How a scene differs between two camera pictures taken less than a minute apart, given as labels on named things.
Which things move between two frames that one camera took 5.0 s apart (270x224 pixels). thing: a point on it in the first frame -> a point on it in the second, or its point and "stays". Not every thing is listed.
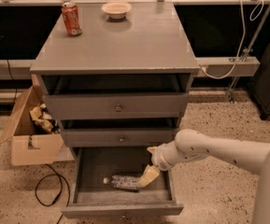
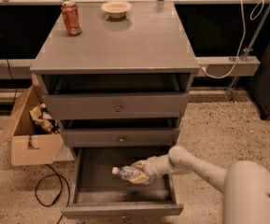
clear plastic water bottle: (123, 182) -> (128, 173)
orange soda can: (72, 18) stays
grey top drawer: (116, 106) stays
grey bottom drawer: (93, 198) stays
